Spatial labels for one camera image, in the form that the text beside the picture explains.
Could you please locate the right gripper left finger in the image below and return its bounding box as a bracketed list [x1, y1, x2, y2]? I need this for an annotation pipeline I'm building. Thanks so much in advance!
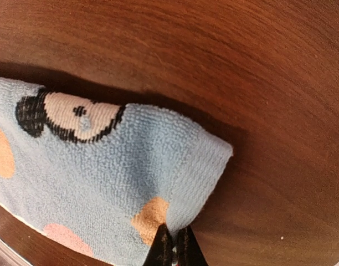
[143, 224, 177, 266]

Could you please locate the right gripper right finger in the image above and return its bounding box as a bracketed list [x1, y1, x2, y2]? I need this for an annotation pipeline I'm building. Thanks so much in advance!
[176, 226, 208, 266]

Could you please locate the blue patterned towel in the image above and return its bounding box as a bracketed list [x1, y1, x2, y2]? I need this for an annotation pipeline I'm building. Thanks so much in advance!
[0, 77, 233, 265]

